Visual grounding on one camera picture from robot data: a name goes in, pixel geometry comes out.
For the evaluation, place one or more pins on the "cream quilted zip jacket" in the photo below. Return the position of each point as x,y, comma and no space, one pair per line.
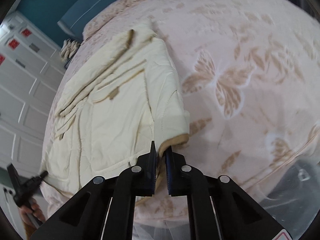
112,105

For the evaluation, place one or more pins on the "white tulle bed skirt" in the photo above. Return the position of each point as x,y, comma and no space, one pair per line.
295,192

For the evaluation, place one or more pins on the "person's left hand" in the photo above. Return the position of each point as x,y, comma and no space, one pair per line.
38,211

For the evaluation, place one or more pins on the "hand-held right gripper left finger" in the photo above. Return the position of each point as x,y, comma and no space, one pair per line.
147,175

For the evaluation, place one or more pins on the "red paper sticker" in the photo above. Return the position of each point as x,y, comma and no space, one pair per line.
26,32
1,60
13,44

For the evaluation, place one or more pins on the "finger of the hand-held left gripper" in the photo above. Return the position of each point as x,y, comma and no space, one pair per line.
30,182

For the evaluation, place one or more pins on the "blue padded headboard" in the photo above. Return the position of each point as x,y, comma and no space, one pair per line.
85,15

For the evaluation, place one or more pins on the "pink floral pillow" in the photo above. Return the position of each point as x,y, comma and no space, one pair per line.
105,17

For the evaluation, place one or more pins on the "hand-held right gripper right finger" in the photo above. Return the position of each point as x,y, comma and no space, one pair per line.
172,177

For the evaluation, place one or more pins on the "bed with pink floral cover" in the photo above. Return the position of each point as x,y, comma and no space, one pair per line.
250,80

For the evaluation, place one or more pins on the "white panelled wardrobe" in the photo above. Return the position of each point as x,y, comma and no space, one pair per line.
22,100

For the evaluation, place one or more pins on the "pile of beige cloths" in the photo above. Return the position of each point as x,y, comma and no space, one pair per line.
68,48

